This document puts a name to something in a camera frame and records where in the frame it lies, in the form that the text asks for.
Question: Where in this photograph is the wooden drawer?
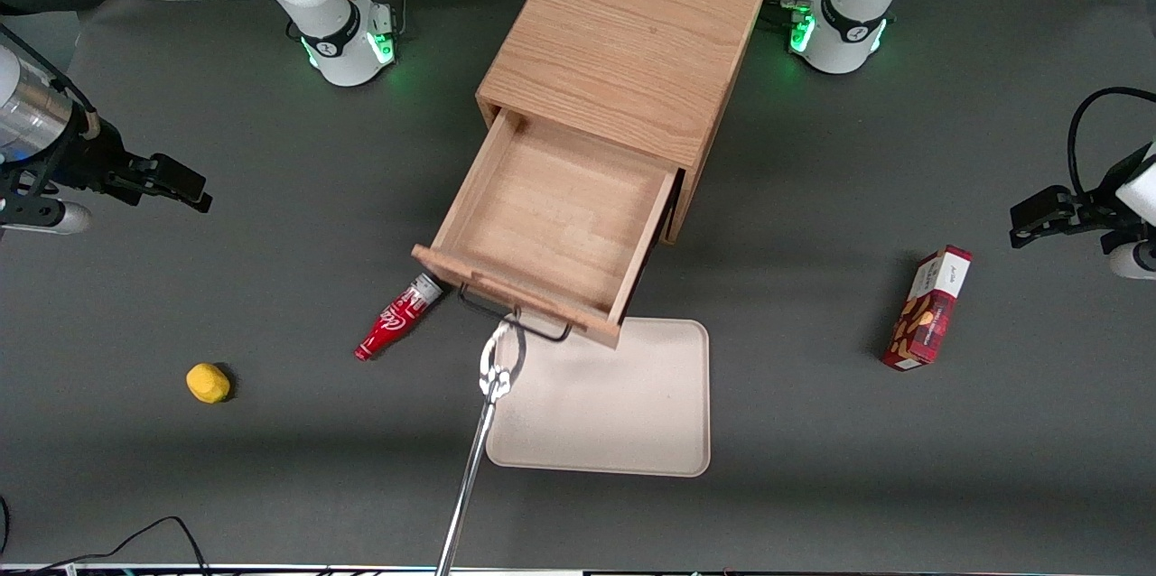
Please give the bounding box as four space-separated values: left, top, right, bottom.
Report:
413 107 680 348

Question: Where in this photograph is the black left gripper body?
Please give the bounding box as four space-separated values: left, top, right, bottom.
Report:
1070 143 1156 238

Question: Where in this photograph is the red cola bottle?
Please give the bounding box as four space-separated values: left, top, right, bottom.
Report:
354 274 443 362

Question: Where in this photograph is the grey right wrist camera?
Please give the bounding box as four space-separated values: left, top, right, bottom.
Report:
0 200 93 237

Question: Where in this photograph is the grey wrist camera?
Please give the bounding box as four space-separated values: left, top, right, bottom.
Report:
1109 237 1156 281
0 200 93 237

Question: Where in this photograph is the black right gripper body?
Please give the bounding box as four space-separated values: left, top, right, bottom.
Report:
56 120 138 198

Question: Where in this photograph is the wooden drawer cabinet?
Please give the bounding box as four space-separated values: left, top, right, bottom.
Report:
475 0 769 245

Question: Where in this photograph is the red tartan cookie box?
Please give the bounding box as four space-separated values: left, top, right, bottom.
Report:
881 245 974 371

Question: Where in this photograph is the beige plastic tray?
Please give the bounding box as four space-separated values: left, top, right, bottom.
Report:
486 317 712 478

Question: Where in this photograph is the black metal drawer handle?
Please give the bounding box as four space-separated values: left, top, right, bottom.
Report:
458 283 573 343

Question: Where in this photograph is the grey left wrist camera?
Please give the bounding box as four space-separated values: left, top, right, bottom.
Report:
1109 237 1156 281

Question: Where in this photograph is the black looped gripper cable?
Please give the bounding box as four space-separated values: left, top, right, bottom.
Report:
1067 87 1156 198

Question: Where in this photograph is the black cable on table edge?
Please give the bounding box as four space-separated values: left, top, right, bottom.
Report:
0 495 214 576

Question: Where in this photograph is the black cable along wrist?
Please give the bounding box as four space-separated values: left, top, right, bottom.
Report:
0 23 102 198

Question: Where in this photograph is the silver metal hook rod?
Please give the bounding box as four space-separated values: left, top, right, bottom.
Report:
436 310 527 576

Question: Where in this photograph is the yellow lemon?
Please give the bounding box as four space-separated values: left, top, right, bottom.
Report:
186 363 232 404

